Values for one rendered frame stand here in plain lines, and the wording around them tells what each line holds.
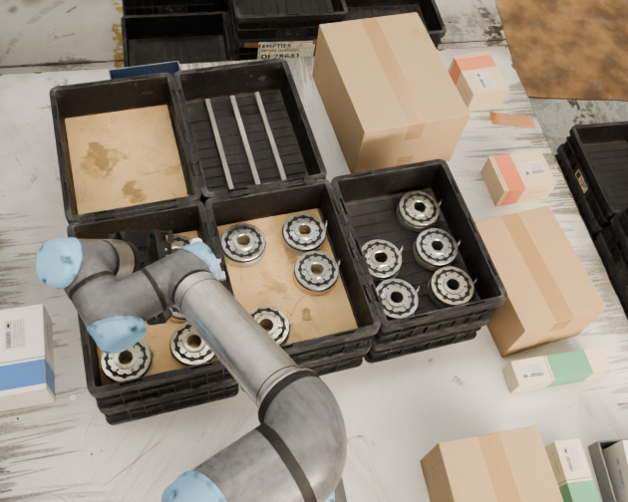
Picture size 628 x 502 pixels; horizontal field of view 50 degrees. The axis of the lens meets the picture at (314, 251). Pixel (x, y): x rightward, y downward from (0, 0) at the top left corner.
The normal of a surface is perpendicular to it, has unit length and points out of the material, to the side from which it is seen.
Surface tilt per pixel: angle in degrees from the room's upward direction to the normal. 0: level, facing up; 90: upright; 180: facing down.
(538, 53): 0
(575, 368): 0
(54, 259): 42
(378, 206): 0
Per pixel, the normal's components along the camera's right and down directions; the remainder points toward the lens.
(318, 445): 0.47, -0.47
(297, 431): 0.06, -0.72
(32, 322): 0.11, -0.50
